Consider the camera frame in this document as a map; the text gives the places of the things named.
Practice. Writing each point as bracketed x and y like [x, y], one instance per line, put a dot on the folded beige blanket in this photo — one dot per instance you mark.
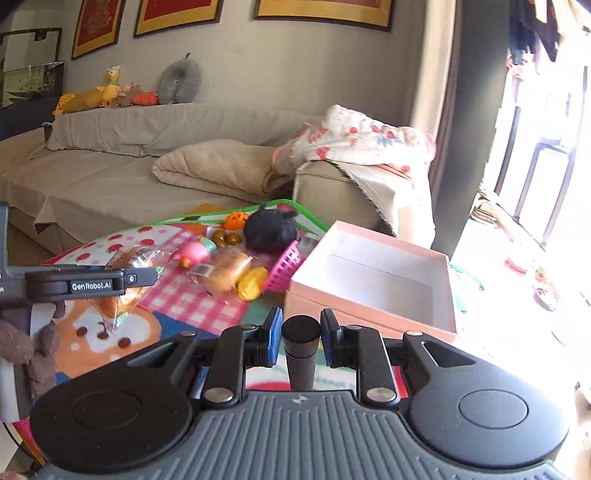
[224, 167]

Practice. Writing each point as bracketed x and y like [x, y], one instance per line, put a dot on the pink plastic strainer basket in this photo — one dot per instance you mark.
[280, 275]

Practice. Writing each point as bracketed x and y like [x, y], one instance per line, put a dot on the orange lattice ball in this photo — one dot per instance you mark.
[235, 221]

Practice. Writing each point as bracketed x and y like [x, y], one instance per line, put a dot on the yellow lattice ball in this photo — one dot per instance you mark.
[250, 286]

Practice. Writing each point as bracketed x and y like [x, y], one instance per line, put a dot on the floral white quilt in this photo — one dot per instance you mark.
[347, 136]

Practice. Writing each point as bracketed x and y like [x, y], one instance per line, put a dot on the colourful play mat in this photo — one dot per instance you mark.
[174, 304]

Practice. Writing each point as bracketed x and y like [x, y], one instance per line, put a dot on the fish tank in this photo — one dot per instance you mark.
[31, 83]

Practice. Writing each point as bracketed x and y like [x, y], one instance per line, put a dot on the black plush toy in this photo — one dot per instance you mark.
[270, 230]

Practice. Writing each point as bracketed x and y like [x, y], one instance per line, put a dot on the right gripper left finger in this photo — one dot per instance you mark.
[238, 349]

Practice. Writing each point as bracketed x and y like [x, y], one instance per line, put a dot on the red gold framed picture right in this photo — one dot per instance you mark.
[370, 14]

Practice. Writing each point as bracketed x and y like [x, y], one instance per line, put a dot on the packaged bread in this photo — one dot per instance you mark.
[114, 309]

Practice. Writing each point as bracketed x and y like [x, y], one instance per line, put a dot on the red gold framed picture middle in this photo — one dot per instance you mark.
[160, 15]

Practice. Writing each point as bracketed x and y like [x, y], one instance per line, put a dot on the orange plush toy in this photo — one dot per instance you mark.
[148, 98]

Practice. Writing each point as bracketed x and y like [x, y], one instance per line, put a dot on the red gold framed picture left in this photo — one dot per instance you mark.
[97, 26]

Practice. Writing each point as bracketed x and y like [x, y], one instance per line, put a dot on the grey neck pillow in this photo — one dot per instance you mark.
[180, 82]

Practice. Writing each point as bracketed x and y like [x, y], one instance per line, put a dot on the packaged bread loaf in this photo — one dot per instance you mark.
[222, 271]

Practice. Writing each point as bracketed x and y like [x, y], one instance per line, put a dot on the black cylindrical bottle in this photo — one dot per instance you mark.
[301, 335]

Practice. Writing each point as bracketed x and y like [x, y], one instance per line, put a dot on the red gold framed picture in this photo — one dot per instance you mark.
[97, 26]
[370, 14]
[160, 15]

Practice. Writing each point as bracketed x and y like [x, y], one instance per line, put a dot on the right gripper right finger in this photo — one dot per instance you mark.
[362, 349]

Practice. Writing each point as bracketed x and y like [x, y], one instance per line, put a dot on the pink cardboard box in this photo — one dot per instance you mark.
[372, 279]

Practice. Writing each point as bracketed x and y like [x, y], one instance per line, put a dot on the brown gloved left hand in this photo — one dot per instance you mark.
[29, 342]

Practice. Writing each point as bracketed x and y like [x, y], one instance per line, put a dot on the yellow duck plush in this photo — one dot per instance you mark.
[110, 90]

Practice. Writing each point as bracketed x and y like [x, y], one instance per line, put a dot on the yellow tiger plush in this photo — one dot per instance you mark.
[72, 103]

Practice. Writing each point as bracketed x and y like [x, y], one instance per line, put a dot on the beige sofa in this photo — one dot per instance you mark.
[87, 174]

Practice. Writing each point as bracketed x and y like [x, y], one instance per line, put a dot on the grey curtain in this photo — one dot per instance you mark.
[458, 94]

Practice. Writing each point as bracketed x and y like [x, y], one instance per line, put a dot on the tray of brown balls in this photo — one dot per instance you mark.
[223, 238]

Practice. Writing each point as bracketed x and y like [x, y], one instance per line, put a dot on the pink pig toy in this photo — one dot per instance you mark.
[194, 252]

